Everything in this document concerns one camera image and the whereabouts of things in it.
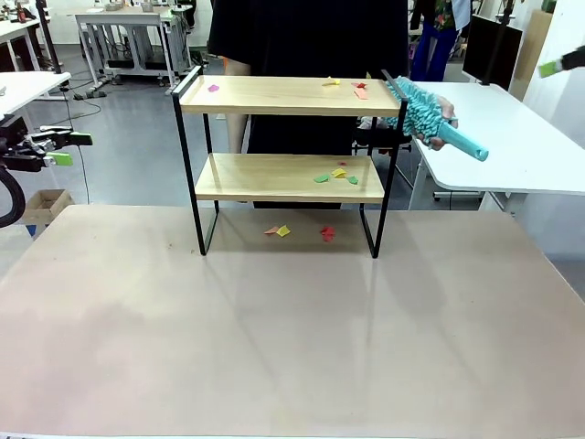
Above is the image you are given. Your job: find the person's right forearm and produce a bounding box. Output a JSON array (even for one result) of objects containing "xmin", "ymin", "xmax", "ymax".
[{"xmin": 223, "ymin": 57, "xmax": 252, "ymax": 155}]

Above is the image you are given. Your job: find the teal microfiber duster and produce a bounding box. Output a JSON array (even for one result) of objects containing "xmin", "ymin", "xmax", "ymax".
[{"xmin": 382, "ymin": 75, "xmax": 490, "ymax": 163}]

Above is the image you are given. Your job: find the black monitor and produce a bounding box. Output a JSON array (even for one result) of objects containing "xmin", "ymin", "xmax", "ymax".
[{"xmin": 462, "ymin": 13, "xmax": 523, "ymax": 91}]

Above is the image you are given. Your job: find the person in blue trousers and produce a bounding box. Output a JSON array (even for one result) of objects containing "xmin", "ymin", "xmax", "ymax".
[{"xmin": 409, "ymin": 0, "xmax": 472, "ymax": 82}]

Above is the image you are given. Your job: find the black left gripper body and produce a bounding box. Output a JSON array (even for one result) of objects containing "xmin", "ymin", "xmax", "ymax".
[{"xmin": 0, "ymin": 114, "xmax": 48, "ymax": 173}]

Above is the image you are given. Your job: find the black office chair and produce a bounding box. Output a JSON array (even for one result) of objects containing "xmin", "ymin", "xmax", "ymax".
[{"xmin": 354, "ymin": 116, "xmax": 412, "ymax": 159}]

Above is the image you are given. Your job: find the person torso black shirt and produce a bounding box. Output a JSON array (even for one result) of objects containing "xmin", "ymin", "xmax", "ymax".
[{"xmin": 207, "ymin": 0, "xmax": 410, "ymax": 210}]

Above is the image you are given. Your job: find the two-tier wooden shelf black frame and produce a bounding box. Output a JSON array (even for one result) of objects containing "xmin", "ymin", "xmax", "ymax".
[{"xmin": 171, "ymin": 65, "xmax": 409, "ymax": 260}]

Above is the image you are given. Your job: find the black stand pole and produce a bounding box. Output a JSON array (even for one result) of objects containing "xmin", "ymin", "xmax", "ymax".
[{"xmin": 35, "ymin": 0, "xmax": 63, "ymax": 74}]

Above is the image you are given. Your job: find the small white table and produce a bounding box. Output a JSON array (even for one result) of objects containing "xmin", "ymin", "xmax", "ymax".
[{"xmin": 0, "ymin": 71, "xmax": 72, "ymax": 118}]

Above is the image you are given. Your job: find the grey metal workbench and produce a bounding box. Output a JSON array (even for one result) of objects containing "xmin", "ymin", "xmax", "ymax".
[{"xmin": 75, "ymin": 11, "xmax": 193, "ymax": 88}]

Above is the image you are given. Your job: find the tan cardboard board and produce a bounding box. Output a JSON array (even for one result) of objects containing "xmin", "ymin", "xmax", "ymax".
[{"xmin": 520, "ymin": 8, "xmax": 554, "ymax": 102}]

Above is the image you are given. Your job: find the open cardboard box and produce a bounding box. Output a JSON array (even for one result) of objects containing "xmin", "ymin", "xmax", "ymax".
[{"xmin": 20, "ymin": 188, "xmax": 75, "ymax": 228}]

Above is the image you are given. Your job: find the person's left hand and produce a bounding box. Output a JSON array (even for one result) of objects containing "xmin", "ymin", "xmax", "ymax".
[{"xmin": 428, "ymin": 95, "xmax": 459, "ymax": 153}]

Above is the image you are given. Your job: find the red tool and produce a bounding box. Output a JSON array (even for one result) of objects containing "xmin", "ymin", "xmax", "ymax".
[{"xmin": 11, "ymin": 2, "xmax": 40, "ymax": 23}]

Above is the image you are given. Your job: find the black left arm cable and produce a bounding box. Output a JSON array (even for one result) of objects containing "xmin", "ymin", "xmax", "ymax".
[{"xmin": 0, "ymin": 166, "xmax": 27, "ymax": 229}]

